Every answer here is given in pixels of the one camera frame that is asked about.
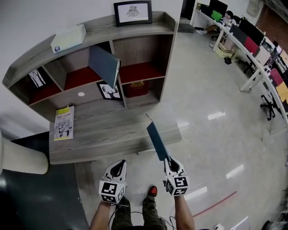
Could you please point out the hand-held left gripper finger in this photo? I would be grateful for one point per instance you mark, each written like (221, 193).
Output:
(124, 173)
(110, 171)

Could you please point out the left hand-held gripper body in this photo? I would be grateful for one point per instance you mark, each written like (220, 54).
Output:
(111, 189)

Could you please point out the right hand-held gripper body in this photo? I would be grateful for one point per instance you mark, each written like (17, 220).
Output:
(180, 185)

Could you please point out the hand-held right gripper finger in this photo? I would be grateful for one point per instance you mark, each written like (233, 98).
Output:
(181, 169)
(166, 168)

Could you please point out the blue book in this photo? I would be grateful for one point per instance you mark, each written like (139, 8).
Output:
(157, 141)

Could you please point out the yellow-green magazine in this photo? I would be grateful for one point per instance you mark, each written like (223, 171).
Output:
(64, 123)

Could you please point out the teal hardcover book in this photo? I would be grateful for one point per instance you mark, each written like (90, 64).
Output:
(103, 65)

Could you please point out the wooden shelf unit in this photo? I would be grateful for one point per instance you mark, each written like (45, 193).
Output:
(139, 48)

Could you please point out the person's left forearm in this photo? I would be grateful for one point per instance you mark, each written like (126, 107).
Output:
(100, 218)

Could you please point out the person's right forearm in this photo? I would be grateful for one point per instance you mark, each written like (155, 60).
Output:
(183, 213)

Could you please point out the grey wooden desk with hutch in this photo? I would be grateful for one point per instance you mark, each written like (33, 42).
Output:
(108, 134)

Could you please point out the long white office desk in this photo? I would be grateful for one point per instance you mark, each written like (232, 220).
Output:
(249, 84)

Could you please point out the black computer monitor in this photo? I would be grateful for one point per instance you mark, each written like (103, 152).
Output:
(252, 31)
(218, 6)

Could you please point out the person's right red shoe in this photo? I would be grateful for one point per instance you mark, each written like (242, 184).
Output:
(153, 191)

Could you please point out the person's olive trousers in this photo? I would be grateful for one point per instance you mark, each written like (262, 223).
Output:
(153, 211)

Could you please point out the black framed deer picture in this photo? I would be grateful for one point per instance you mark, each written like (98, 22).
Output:
(110, 93)

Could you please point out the white round sticker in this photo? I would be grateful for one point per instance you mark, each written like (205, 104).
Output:
(81, 94)

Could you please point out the white round ribbed table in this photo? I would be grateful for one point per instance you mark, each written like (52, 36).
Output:
(22, 157)

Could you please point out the black office chair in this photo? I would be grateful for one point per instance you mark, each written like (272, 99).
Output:
(247, 65)
(271, 105)

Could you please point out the black framed tree picture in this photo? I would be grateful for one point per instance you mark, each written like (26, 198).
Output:
(37, 78)

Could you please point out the pale yellow storage box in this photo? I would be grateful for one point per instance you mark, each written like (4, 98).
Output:
(225, 51)

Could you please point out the yellow divider panel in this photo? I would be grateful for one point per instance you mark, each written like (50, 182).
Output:
(282, 92)

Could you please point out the white tissue box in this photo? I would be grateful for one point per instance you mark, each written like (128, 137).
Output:
(67, 39)

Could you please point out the red divider panel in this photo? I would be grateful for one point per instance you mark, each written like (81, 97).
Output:
(251, 45)

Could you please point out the grey door ramp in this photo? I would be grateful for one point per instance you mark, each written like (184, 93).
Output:
(185, 26)

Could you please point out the dark grey divider panel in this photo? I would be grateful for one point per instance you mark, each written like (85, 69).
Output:
(238, 33)

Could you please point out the green divider panel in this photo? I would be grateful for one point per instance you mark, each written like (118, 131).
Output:
(216, 15)

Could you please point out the black framed bird picture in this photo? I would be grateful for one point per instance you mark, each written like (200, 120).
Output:
(132, 12)

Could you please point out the black glass door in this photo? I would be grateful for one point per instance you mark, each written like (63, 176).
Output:
(187, 9)

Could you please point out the grey wall electrical box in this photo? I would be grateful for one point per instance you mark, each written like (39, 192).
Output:
(253, 7)

